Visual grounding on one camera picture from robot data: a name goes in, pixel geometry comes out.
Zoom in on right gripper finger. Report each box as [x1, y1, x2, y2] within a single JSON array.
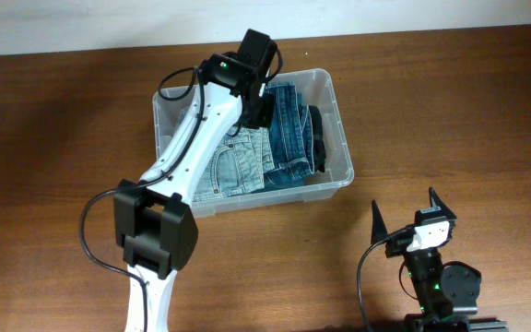
[[371, 200, 388, 244], [429, 187, 457, 221]]

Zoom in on dark blue jeans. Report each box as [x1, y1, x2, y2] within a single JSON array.
[[255, 82, 315, 193]]

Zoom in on light blue jeans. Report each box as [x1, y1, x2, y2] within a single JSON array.
[[193, 125, 275, 202]]

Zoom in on dark garment with band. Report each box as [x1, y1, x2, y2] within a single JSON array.
[[309, 105, 326, 172]]

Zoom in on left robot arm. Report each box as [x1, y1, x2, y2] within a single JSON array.
[[113, 30, 281, 331]]

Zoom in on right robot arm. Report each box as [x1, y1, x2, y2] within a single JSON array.
[[371, 188, 482, 331]]

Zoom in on clear plastic storage bin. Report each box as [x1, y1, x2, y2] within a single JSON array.
[[152, 68, 354, 218]]

